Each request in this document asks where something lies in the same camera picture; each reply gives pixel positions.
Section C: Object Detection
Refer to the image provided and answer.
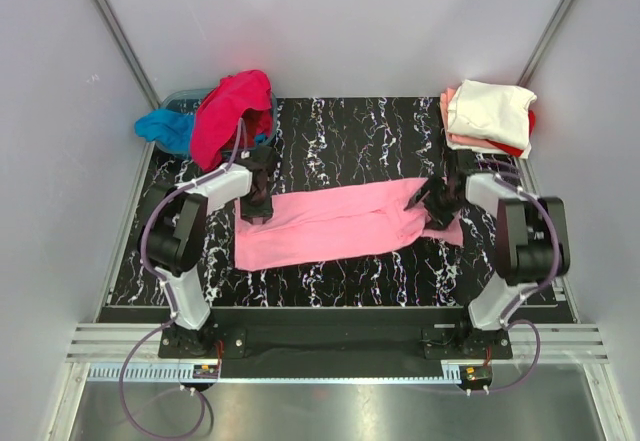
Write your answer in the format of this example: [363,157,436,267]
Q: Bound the light pink t-shirt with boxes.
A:
[234,178,463,271]

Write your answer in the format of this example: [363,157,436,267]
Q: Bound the blue plastic basket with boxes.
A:
[155,88,279,160]

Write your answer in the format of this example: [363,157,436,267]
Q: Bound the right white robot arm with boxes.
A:
[406,150,570,358]

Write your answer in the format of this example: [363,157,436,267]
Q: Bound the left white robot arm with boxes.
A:
[137,145,278,357]

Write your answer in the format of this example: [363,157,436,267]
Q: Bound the dark red t-shirt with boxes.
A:
[241,109,273,148]

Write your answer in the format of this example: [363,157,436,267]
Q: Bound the peach folded t-shirt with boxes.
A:
[439,88,504,154]

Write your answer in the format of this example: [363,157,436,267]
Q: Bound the magenta t-shirt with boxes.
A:
[191,70,272,171]

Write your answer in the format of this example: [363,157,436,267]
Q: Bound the red folded t-shirt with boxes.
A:
[490,110,536,158]

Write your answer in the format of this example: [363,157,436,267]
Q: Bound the blue t-shirt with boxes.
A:
[133,108,271,156]

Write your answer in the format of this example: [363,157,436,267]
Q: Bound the white folded t-shirt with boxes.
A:
[448,80,537,145]

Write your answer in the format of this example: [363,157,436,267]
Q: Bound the white slotted cable duct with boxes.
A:
[87,362,462,385]

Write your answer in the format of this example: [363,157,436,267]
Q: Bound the aluminium front rail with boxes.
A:
[67,323,609,365]

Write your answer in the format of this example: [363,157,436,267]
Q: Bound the left aluminium corner post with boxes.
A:
[73,0,165,112]

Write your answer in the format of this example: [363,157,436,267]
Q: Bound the aluminium corner post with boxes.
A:
[517,0,577,87]
[73,0,165,112]

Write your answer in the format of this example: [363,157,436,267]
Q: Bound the right aluminium corner post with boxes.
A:
[517,0,577,87]

